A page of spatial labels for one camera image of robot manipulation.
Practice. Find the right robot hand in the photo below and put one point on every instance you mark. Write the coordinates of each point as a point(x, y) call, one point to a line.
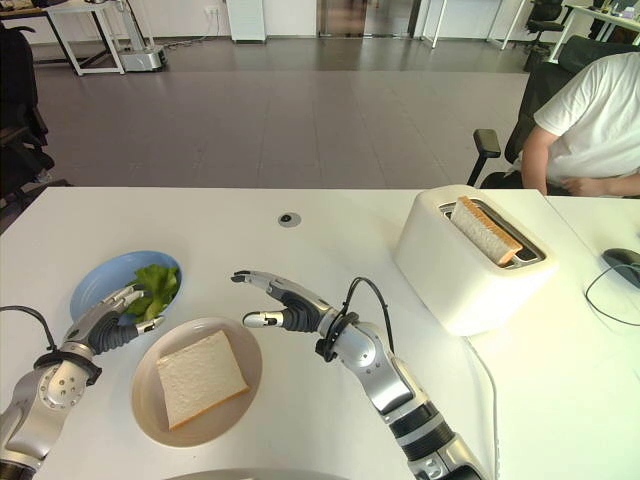
point(300, 312)

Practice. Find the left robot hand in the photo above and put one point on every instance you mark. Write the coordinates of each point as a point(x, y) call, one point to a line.
point(97, 327)

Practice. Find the green lettuce leaf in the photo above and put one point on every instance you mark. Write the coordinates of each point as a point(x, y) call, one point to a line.
point(160, 285)

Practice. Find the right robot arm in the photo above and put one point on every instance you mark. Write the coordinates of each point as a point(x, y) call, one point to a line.
point(385, 380)

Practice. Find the blue plate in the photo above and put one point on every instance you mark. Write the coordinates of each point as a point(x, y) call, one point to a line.
point(95, 290)

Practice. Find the beige plate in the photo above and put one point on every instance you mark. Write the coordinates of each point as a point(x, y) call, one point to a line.
point(150, 400)

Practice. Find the bread slice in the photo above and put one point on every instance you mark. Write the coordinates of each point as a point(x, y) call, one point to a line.
point(482, 235)
point(200, 380)

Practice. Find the cream toaster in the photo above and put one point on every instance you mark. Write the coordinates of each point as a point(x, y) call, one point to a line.
point(450, 280)

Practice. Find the black office chair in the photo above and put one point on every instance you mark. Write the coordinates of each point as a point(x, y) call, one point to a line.
point(15, 75)
point(545, 85)
point(545, 12)

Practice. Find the white wheeled stand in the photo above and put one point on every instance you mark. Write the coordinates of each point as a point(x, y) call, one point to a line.
point(142, 59)

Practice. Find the black computer mouse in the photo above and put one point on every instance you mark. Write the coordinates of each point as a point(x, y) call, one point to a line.
point(622, 260)

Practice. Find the person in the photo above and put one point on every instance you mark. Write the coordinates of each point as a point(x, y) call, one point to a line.
point(595, 125)

